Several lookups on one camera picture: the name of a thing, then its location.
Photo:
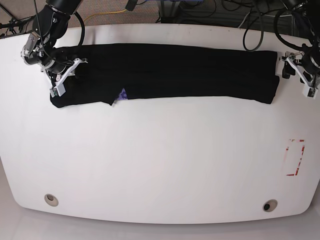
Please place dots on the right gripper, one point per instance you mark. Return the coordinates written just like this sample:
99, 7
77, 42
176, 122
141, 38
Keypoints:
54, 71

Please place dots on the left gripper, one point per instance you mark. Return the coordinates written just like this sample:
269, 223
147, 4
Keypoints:
304, 65

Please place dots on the black T-shirt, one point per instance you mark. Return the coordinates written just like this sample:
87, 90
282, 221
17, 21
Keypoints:
149, 71

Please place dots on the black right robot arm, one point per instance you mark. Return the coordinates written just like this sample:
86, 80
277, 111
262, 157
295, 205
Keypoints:
49, 25

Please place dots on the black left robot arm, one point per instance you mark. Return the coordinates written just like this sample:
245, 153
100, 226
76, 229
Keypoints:
306, 15

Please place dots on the red tape rectangle marking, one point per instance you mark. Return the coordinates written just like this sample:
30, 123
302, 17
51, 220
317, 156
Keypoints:
293, 156

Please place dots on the black tripod stand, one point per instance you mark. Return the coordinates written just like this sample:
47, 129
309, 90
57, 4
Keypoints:
15, 26

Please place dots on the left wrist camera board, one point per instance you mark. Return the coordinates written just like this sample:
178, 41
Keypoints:
310, 92

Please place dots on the left table cable grommet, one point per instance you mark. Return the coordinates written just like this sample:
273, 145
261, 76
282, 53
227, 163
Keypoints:
51, 200

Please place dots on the table cable grommet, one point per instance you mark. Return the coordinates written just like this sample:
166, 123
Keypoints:
51, 200
270, 205

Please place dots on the right table cable grommet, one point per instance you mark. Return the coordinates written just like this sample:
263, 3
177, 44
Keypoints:
270, 205

